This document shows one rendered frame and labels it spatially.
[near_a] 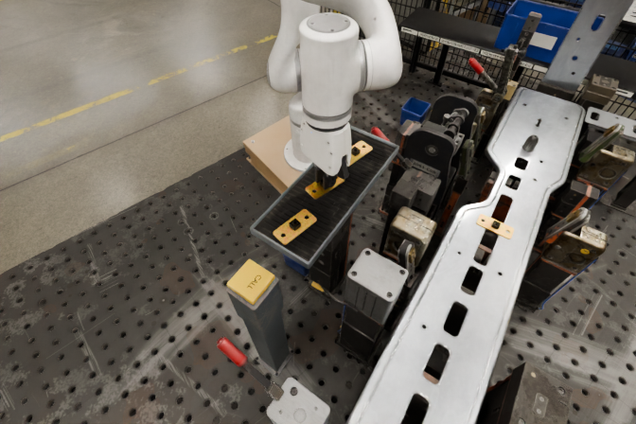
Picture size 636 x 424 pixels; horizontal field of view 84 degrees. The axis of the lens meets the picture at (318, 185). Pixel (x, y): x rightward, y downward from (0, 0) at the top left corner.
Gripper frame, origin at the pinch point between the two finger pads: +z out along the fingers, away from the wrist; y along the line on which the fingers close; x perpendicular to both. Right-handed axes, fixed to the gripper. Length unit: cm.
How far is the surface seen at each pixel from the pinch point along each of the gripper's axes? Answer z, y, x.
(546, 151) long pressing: 19, 22, 68
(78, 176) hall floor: 118, -185, -54
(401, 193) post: 9.0, 9.2, 15.4
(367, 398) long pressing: 18.5, 32.8, -18.0
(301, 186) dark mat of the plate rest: 2.7, -2.8, -4.3
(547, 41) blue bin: 8, -4, 109
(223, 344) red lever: 5.3, 13.5, -32.9
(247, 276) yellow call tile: 2.8, 7.3, -24.1
